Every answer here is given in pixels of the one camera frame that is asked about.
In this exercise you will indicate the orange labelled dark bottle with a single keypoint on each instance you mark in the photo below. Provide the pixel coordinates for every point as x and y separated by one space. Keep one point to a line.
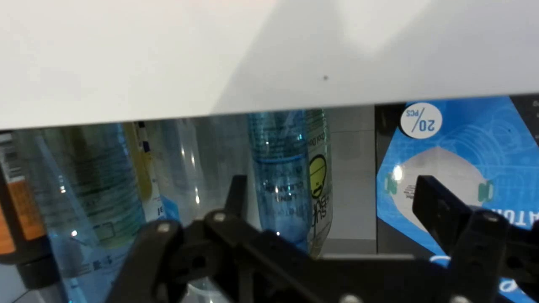
21 213

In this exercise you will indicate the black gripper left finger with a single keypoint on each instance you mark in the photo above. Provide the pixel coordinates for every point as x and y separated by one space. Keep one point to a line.
185 258

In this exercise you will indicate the large clear plastic bottle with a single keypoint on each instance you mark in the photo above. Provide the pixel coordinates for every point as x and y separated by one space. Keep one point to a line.
94 196

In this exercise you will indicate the blue face mask box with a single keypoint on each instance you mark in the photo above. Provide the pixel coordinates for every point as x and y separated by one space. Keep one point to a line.
493 145

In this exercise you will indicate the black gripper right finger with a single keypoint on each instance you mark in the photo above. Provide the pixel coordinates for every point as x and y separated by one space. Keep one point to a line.
481 253

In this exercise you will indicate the blue lens cleaner bottle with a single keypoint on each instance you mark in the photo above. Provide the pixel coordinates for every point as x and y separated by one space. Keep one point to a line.
279 169

